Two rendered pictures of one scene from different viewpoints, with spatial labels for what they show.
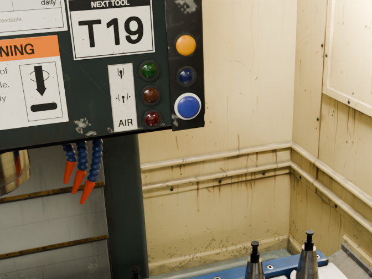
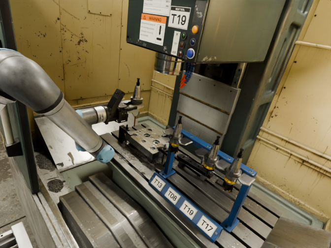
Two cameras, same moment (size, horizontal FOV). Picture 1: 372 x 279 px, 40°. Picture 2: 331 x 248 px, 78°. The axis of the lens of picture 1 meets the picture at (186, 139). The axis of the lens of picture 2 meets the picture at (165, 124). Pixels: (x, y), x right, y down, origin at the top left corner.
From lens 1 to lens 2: 0.67 m
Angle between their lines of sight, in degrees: 52
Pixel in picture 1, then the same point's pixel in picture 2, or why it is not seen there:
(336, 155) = not seen: outside the picture
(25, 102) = (155, 36)
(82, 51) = (170, 23)
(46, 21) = (165, 12)
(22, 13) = (161, 8)
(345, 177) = not seen: outside the picture
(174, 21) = (194, 19)
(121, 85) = (176, 38)
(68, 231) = (212, 123)
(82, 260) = (212, 137)
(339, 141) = not seen: outside the picture
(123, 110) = (174, 47)
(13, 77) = (155, 27)
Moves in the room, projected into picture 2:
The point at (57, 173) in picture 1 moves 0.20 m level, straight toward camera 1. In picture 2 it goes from (217, 101) to (200, 105)
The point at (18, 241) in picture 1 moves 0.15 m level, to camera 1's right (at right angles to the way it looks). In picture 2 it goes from (198, 117) to (210, 126)
